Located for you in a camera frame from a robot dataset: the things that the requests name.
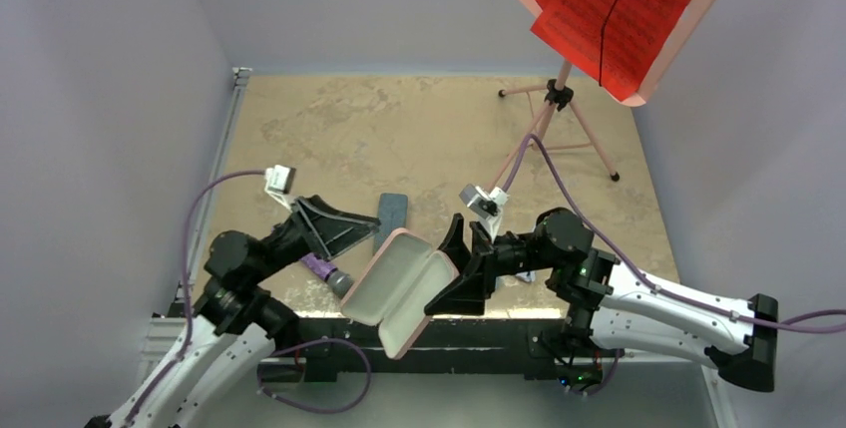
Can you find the teal glasses case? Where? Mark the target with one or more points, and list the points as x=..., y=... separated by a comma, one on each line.
x=392, y=211

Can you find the red sheet music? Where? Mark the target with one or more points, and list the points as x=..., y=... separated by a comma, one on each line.
x=615, y=42

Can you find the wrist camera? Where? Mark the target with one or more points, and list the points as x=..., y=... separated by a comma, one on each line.
x=278, y=181
x=488, y=206

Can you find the purple microphone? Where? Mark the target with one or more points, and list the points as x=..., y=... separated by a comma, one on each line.
x=337, y=280

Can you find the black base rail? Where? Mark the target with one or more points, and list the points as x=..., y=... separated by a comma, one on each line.
x=533, y=348

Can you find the white folded glasses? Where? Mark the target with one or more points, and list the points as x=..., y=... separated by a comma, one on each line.
x=526, y=276

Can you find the pink glasses case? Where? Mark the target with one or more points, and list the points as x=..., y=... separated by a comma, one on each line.
x=402, y=277

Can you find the aluminium frame rail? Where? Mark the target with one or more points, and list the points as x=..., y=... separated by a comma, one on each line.
x=198, y=213

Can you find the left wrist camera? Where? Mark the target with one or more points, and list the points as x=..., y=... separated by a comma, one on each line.
x=278, y=181

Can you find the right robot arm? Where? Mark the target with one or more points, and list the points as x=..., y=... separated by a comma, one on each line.
x=611, y=305

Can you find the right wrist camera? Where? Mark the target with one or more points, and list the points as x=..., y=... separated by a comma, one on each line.
x=488, y=206

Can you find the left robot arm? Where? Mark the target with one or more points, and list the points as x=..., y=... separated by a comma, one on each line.
x=236, y=323

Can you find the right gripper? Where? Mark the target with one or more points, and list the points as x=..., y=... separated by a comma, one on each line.
x=467, y=293

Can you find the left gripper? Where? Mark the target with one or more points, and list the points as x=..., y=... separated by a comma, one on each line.
x=328, y=230

